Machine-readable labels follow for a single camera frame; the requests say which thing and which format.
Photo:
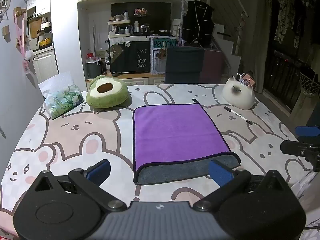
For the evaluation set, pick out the grey trash bin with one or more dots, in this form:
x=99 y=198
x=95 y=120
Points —
x=93 y=68

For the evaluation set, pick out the maroon cloth on rack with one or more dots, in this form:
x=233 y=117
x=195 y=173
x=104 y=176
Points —
x=213 y=66

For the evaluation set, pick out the countertop kitchen appliance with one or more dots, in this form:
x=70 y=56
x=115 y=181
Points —
x=44 y=36

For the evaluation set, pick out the green avocado plush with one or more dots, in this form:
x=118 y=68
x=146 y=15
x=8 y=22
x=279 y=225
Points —
x=108 y=95

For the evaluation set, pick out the black lettered banner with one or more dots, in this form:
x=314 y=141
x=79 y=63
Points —
x=135 y=57

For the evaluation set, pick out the white shelf organizer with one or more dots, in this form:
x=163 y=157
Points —
x=119 y=30

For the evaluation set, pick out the bunny printed tablecloth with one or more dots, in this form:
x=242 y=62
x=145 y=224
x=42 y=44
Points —
x=75 y=140

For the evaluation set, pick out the white cat figure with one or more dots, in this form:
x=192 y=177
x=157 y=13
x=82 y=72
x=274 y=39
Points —
x=237 y=95

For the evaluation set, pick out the black marker pen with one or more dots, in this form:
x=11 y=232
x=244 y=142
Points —
x=237 y=115

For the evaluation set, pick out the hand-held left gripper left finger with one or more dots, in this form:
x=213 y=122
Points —
x=99 y=172

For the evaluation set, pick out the hanging patterned garment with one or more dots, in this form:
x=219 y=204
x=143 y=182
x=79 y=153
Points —
x=287 y=15

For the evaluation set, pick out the floral tissue pack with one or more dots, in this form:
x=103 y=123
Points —
x=61 y=100

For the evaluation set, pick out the black computer mouse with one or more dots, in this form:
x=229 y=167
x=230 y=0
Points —
x=115 y=74

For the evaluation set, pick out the white bottle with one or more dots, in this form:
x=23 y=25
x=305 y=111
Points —
x=136 y=27

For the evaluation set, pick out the purple and grey towel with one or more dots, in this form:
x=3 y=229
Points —
x=175 y=135

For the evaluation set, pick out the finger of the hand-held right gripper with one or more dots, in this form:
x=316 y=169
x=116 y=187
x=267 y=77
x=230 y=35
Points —
x=307 y=131
x=297 y=148

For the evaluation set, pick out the dark chair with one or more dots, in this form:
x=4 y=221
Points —
x=183 y=65

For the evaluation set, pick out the black hanging jacket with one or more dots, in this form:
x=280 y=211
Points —
x=198 y=22

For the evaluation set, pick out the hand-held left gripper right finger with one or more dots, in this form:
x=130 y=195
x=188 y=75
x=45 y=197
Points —
x=219 y=175

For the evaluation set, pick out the teal sign board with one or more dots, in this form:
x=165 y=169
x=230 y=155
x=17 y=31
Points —
x=163 y=43

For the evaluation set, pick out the small patterned box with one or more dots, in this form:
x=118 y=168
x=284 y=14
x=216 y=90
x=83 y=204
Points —
x=248 y=78

